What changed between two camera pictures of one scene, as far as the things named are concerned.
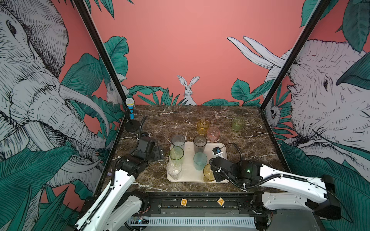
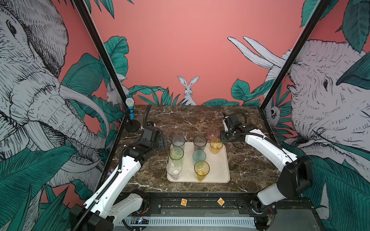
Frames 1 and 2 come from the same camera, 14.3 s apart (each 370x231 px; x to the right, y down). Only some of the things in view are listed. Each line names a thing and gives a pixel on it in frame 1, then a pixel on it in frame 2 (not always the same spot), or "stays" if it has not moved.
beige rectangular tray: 196,167 stays
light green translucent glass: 177,153 stays
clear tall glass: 174,169 stays
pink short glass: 213,134 stays
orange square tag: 183,202 stays
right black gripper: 217,179 -> 222,136
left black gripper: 158,153 -> 162,142
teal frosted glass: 200,159 stays
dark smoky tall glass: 200,142 stays
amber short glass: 203,125 -> 216,145
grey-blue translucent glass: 178,141 stays
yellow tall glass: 208,174 -> 202,168
